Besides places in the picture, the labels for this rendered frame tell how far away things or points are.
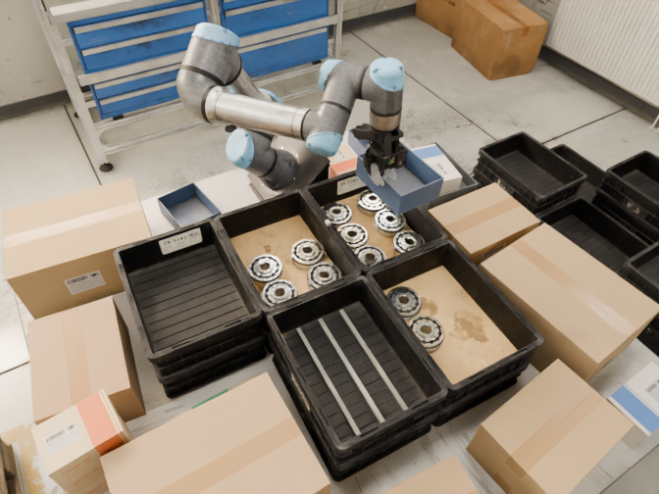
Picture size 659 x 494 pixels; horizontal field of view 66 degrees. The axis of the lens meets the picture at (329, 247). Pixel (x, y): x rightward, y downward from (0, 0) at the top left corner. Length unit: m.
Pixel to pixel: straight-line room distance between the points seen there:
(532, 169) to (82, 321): 2.05
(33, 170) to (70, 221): 1.87
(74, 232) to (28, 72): 2.43
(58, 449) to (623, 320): 1.41
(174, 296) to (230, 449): 0.52
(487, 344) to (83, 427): 1.01
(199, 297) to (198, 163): 1.89
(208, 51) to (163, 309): 0.71
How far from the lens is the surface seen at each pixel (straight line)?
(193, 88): 1.35
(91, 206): 1.77
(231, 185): 2.03
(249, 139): 1.70
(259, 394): 1.25
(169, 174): 3.26
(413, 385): 1.36
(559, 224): 2.57
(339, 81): 1.19
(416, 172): 1.50
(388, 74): 1.14
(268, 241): 1.62
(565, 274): 1.61
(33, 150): 3.77
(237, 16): 3.26
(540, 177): 2.61
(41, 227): 1.76
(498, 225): 1.73
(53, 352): 1.50
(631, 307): 1.63
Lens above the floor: 2.02
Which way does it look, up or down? 48 degrees down
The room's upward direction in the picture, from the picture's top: 2 degrees clockwise
